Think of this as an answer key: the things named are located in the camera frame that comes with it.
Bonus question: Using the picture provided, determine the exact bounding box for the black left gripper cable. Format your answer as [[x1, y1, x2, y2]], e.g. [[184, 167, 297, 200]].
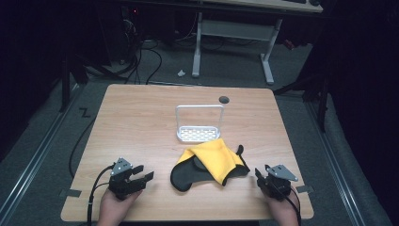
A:
[[87, 164, 116, 226]]

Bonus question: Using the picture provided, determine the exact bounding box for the yellow and black cloth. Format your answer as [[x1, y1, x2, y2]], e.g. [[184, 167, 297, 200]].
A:
[[169, 137, 251, 193]]

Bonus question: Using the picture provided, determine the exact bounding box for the thin black floor cable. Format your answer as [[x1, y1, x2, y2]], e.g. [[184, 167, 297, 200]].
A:
[[68, 117, 97, 179]]

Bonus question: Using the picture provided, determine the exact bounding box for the person's right hand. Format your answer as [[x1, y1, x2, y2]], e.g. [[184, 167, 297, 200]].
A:
[[262, 188, 301, 226]]

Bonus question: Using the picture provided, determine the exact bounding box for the black floor cable bundle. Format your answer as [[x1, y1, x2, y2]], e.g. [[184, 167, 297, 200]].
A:
[[120, 18, 164, 86]]

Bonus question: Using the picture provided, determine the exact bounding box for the black metal stand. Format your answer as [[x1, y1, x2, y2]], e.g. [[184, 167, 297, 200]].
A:
[[58, 51, 90, 113], [272, 73, 331, 133]]

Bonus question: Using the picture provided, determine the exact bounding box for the white height-adjustable desk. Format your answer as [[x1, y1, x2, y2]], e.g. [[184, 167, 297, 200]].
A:
[[190, 0, 325, 86]]

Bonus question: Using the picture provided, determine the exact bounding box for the metal floor rail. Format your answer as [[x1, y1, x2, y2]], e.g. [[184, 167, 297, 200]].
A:
[[0, 84, 81, 218], [305, 99, 369, 226]]

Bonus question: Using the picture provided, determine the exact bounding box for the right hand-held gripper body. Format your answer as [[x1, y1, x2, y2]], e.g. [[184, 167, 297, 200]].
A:
[[261, 164, 299, 202]]

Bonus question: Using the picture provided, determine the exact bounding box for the person's left hand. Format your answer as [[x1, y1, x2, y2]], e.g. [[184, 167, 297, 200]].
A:
[[97, 187, 143, 226]]

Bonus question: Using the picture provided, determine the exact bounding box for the dark computer tower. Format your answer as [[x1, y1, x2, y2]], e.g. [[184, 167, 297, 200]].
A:
[[95, 4, 144, 65]]

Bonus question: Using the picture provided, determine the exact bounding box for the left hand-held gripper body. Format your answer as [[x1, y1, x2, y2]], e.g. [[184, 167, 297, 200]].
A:
[[107, 156, 146, 201]]

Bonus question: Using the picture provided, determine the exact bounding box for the white rack with perforated base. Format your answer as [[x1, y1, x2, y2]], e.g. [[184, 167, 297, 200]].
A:
[[175, 104, 226, 144]]

